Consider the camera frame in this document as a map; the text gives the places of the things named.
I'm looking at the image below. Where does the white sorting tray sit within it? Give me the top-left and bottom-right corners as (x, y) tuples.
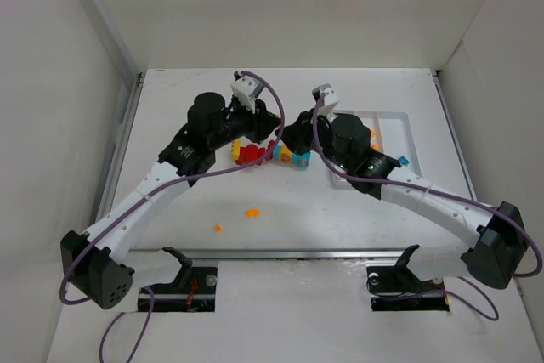
(328, 110), (422, 176)

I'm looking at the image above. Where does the red rounded lego assembly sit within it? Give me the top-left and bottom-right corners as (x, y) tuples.
(236, 144), (273, 166)

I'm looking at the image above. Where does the teal 2x2 lego brick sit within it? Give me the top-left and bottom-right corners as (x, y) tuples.
(399, 156), (410, 166)

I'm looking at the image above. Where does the orange lego pile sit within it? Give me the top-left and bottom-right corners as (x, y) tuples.
(245, 208), (260, 218)

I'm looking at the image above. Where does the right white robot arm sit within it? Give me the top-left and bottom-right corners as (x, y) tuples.
(281, 111), (529, 293)

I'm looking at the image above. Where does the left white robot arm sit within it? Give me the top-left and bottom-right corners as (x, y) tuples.
(59, 92), (285, 309)

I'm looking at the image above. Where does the yellow 2x4 lego brick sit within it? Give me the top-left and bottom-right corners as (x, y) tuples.
(230, 139), (241, 163)

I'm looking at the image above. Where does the teal and yellow lego assembly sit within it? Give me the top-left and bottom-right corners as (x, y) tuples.
(273, 145), (311, 168)

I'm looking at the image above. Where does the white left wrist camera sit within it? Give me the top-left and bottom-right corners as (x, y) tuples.
(230, 71), (265, 113)

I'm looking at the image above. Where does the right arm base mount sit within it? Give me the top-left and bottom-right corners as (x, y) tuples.
(366, 245), (450, 312)

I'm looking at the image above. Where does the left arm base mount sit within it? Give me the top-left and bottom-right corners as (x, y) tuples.
(132, 247), (218, 313)

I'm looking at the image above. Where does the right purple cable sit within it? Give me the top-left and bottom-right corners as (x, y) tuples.
(312, 97), (543, 321)

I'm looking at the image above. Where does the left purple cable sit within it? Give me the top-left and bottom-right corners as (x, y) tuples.
(59, 70), (285, 363)

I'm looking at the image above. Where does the purple cable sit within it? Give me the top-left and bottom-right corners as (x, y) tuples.
(59, 70), (285, 363)
(312, 97), (543, 321)

